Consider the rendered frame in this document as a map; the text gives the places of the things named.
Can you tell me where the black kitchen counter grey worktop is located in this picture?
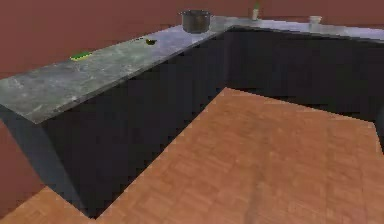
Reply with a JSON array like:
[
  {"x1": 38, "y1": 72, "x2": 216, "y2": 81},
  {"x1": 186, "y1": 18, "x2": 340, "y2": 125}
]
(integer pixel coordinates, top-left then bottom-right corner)
[{"x1": 0, "y1": 15, "x2": 384, "y2": 220}]

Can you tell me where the white bottle green top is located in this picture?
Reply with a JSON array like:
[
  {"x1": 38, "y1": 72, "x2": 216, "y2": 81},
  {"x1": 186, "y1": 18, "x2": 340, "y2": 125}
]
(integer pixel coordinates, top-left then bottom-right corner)
[{"x1": 251, "y1": 2, "x2": 261, "y2": 22}]

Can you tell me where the grey metal cooking pot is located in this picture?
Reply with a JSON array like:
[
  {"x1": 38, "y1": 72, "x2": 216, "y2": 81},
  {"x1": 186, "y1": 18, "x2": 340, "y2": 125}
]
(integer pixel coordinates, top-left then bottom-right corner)
[{"x1": 178, "y1": 9, "x2": 215, "y2": 35}]

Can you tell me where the green flat sponge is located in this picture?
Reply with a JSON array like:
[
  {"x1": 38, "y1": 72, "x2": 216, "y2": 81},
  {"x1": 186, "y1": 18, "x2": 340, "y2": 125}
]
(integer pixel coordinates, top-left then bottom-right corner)
[{"x1": 69, "y1": 50, "x2": 93, "y2": 62}]

